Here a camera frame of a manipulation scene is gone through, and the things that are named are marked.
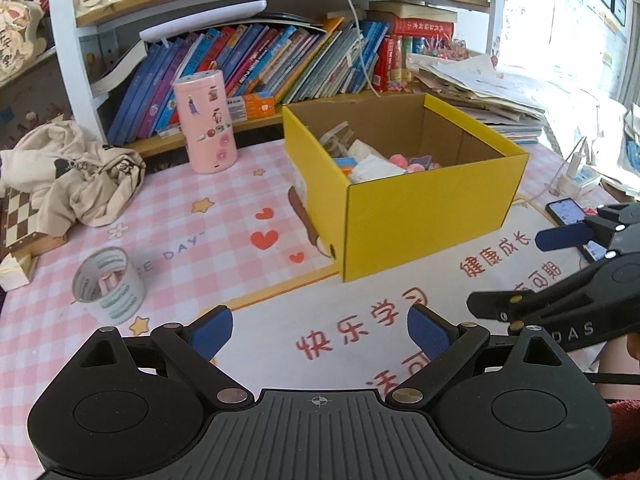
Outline white tissue pack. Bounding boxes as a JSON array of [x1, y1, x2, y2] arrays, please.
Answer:
[[0, 254, 32, 292]]

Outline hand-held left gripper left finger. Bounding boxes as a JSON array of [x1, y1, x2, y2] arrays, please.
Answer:
[[77, 304, 256, 412]]

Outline beige cloth bag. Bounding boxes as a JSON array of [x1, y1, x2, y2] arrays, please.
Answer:
[[0, 120, 146, 228]]

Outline grey tape roll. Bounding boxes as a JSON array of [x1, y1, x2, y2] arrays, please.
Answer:
[[71, 246, 146, 326]]

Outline thick white book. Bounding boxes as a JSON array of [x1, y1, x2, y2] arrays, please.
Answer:
[[90, 37, 148, 98]]

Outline black cable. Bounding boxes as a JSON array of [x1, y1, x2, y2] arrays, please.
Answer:
[[585, 372, 640, 386]]

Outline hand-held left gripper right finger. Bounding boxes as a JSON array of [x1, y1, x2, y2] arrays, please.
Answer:
[[385, 304, 563, 409]]

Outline pink sticker-covered cylinder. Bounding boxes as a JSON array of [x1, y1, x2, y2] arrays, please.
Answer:
[[172, 70, 238, 175]]

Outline person's right forearm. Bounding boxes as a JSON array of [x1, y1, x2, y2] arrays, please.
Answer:
[[599, 340, 640, 401]]

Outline pink checked tablecloth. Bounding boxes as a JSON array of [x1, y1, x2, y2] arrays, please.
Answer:
[[0, 135, 621, 461]]

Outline black smartphone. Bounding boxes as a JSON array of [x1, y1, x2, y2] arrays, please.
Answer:
[[546, 199, 608, 263]]

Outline small orange box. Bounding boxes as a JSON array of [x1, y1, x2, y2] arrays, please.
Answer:
[[227, 92, 276, 122]]

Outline white desk bookshelf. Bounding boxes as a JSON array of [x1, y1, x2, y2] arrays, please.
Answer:
[[45, 0, 501, 158]]

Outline white power adapter with cable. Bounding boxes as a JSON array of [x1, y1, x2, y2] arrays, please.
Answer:
[[557, 137, 601, 196]]

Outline row of books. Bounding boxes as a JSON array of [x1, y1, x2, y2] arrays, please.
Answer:
[[106, 17, 416, 146]]

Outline alphabet wall poster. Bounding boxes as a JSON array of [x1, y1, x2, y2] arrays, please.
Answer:
[[505, 0, 556, 56]]

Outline wooden chessboard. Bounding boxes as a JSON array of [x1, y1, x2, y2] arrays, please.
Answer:
[[0, 186, 68, 261]]

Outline pearl bead ribbon accessory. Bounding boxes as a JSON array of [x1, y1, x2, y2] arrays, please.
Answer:
[[320, 121, 352, 156]]

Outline yellow cardboard box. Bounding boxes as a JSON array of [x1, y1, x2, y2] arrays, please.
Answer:
[[281, 92, 530, 283]]

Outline white cable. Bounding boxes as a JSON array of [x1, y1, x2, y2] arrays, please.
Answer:
[[312, 0, 381, 93]]

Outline cream cartoon plaque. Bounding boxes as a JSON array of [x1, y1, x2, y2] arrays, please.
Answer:
[[0, 0, 43, 83]]

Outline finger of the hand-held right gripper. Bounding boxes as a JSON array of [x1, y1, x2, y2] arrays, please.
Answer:
[[535, 203, 640, 261], [466, 252, 640, 322]]

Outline pile of papers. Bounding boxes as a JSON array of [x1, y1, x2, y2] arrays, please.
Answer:
[[407, 52, 548, 143]]

